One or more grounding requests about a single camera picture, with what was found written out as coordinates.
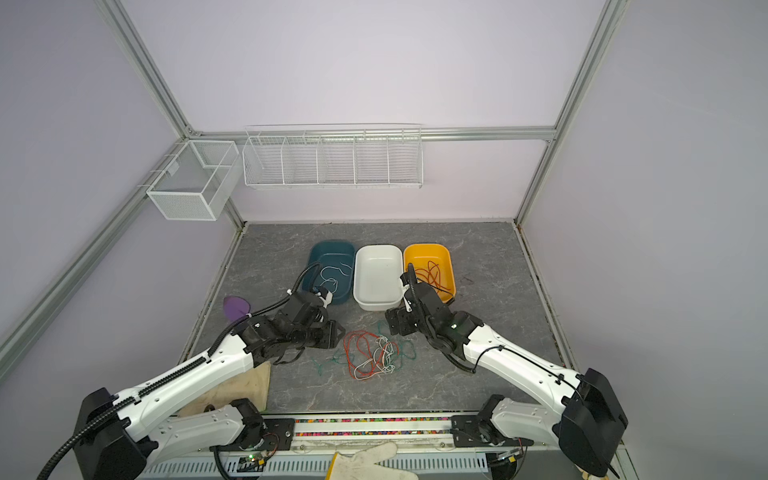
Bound cable pile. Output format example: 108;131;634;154
314;320;418;382

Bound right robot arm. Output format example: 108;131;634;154
385;268;628;477

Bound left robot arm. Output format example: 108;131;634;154
38;262;344;479

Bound white plastic bin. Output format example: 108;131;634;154
353;245;404;312

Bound yellow plastic bin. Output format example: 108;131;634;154
404;243;457;303

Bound teal plastic bin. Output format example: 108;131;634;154
301;240;356;305

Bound beige work glove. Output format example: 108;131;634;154
177;362;272;417

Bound purple pink scoop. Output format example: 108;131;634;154
222;296;251;322

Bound white glove yellow cuff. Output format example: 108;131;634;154
325;442;419;480

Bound white mesh box basket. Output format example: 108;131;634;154
147;140;242;221

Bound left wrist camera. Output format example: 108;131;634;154
311;287;334;308

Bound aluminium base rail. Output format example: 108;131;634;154
116;409;625;460

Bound white wire wall basket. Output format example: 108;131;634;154
242;123;424;188

